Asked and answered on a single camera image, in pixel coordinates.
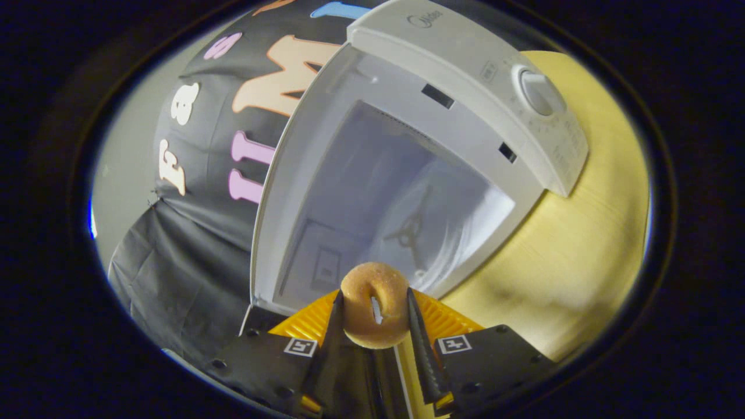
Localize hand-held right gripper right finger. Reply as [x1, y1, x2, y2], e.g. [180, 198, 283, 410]
[406, 287, 556, 417]

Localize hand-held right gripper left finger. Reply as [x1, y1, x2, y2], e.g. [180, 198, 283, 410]
[204, 289, 357, 417]

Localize tan ring donut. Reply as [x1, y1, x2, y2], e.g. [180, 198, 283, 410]
[340, 262, 411, 350]

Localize white microwave oven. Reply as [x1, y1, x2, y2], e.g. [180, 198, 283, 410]
[240, 0, 590, 338]

